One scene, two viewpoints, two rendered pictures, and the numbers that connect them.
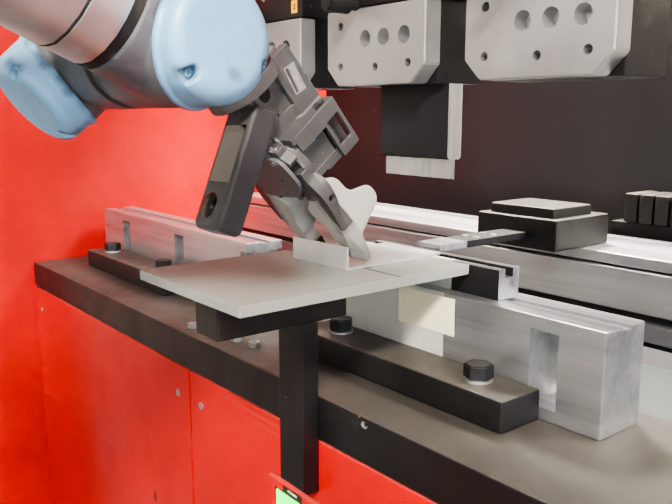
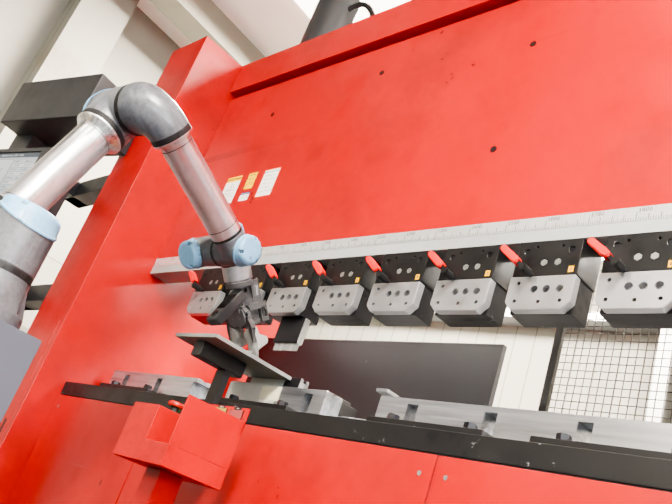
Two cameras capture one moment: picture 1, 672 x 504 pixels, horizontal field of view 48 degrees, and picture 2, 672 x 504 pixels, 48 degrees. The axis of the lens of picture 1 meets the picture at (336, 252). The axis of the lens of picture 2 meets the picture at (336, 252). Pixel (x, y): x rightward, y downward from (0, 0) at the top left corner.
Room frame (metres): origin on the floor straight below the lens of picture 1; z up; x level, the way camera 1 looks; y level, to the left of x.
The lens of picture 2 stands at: (-1.23, -0.11, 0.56)
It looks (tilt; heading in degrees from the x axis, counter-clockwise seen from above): 23 degrees up; 359
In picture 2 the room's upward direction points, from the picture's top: 20 degrees clockwise
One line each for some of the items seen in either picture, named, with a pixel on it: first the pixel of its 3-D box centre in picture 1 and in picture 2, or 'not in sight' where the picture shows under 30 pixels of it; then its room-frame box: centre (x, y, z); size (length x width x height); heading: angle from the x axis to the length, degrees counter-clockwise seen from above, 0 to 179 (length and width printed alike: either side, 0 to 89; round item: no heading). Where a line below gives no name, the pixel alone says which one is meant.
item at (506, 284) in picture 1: (433, 267); (278, 383); (0.79, -0.10, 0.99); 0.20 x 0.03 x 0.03; 39
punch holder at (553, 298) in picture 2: not in sight; (552, 283); (0.21, -0.57, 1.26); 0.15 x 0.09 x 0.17; 39
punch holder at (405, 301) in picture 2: not in sight; (406, 288); (0.52, -0.32, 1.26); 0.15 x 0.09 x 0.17; 39
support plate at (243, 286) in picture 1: (307, 272); (233, 356); (0.72, 0.03, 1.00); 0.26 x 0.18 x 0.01; 129
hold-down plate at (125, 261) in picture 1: (137, 268); (128, 392); (1.24, 0.33, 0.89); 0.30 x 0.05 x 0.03; 39
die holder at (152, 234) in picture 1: (181, 250); (155, 391); (1.24, 0.26, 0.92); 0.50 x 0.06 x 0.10; 39
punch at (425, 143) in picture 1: (419, 131); (290, 334); (0.81, -0.09, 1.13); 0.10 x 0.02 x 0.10; 39
